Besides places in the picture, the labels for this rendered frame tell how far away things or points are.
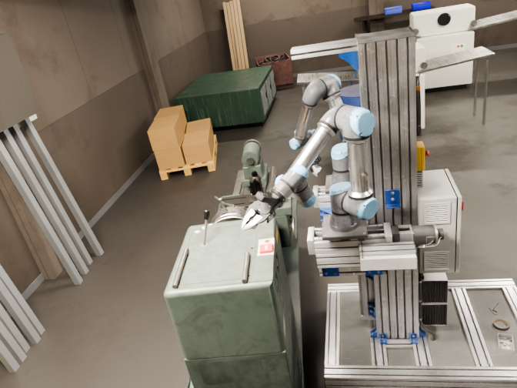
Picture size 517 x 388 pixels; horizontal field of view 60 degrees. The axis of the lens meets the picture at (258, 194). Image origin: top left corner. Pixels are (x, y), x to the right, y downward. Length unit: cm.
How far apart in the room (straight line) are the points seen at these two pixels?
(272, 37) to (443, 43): 408
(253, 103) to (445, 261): 549
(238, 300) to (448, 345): 154
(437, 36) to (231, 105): 352
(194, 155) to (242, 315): 447
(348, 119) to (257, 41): 891
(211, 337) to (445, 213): 131
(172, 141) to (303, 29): 532
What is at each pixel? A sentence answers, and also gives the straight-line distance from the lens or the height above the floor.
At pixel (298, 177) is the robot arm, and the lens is 183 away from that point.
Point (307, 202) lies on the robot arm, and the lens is 191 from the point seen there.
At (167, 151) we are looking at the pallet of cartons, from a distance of 627.
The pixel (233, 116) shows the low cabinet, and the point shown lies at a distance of 774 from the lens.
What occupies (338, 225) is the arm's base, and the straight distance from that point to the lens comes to 228.
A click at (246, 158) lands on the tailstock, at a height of 109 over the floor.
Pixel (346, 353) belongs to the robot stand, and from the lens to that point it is 299.
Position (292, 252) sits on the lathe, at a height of 54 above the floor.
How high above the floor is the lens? 241
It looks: 27 degrees down
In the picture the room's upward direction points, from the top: 11 degrees counter-clockwise
